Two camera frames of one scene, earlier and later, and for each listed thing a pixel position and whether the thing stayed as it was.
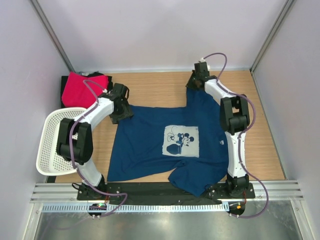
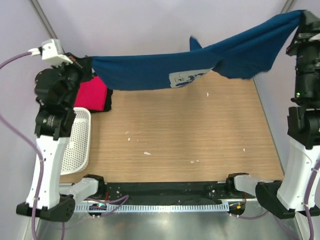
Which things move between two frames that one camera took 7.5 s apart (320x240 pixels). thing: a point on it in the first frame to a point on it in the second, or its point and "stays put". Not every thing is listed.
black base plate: x=162 y=193 stays put
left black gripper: x=127 y=113 to x=85 y=62
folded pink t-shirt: x=76 y=94 stays put
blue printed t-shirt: x=189 y=142 to x=248 y=56
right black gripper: x=189 y=84 to x=308 y=28
